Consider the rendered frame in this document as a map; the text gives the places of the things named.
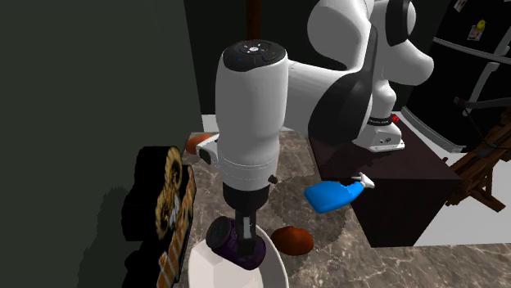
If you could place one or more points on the black fridge with magnets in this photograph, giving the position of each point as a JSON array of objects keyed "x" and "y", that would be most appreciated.
[{"x": 451, "y": 79}]

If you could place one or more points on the dark purple bottle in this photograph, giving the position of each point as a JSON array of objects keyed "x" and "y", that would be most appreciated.
[{"x": 220, "y": 235}]

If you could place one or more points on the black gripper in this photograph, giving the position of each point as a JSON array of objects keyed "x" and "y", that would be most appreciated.
[{"x": 244, "y": 197}]

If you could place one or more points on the brown round potato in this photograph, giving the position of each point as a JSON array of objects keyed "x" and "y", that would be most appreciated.
[{"x": 292, "y": 241}]

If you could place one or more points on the blue spray bottle, white nozzle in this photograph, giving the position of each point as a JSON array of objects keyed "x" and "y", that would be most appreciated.
[{"x": 329, "y": 196}]

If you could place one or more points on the dark robot stand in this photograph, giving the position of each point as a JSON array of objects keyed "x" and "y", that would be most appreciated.
[{"x": 399, "y": 191}]

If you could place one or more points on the brown wooden easel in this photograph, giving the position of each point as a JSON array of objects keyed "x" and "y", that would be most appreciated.
[{"x": 483, "y": 163}]

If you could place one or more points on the white bowl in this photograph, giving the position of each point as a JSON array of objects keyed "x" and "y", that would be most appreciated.
[{"x": 207, "y": 271}]

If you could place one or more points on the black box with gold print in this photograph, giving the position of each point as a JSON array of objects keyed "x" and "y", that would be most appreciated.
[{"x": 151, "y": 187}]

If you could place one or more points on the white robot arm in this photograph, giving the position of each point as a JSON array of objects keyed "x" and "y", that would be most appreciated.
[{"x": 251, "y": 111}]

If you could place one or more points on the orange-brown round potato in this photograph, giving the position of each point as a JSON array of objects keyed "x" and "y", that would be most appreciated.
[{"x": 194, "y": 143}]

